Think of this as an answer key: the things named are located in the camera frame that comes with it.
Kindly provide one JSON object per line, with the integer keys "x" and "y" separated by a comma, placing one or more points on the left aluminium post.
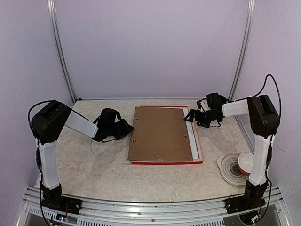
{"x": 59, "y": 49}

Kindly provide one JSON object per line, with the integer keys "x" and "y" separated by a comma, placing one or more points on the aluminium post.
{"x": 243, "y": 48}
{"x": 59, "y": 49}

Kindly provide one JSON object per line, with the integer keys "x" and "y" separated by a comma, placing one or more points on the right aluminium post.
{"x": 243, "y": 48}

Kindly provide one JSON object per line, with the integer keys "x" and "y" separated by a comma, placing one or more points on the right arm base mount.
{"x": 240, "y": 203}

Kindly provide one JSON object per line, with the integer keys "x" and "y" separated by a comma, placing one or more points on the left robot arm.
{"x": 46, "y": 126}

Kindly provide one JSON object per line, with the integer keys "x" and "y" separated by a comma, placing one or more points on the cat and books photo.
{"x": 193, "y": 139}

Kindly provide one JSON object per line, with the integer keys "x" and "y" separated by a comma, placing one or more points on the brown backing board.
{"x": 160, "y": 134}

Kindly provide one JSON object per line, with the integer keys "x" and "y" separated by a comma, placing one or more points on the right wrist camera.
{"x": 201, "y": 104}

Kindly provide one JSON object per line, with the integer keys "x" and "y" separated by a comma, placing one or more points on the red wooden picture frame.
{"x": 185, "y": 111}

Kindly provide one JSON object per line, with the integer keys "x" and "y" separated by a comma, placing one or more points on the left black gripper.
{"x": 127, "y": 130}

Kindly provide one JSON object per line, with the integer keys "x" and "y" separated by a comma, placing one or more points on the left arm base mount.
{"x": 66, "y": 204}

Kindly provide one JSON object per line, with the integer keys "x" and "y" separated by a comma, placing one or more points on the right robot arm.
{"x": 264, "y": 121}

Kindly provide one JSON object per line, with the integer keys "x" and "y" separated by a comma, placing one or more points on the clear glass plate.
{"x": 228, "y": 167}

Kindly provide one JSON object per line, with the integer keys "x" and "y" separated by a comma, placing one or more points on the white orange bowl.
{"x": 245, "y": 163}

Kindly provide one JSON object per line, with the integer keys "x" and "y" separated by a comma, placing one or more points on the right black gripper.
{"x": 192, "y": 112}

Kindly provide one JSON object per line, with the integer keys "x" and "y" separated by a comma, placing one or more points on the front aluminium rail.
{"x": 96, "y": 212}

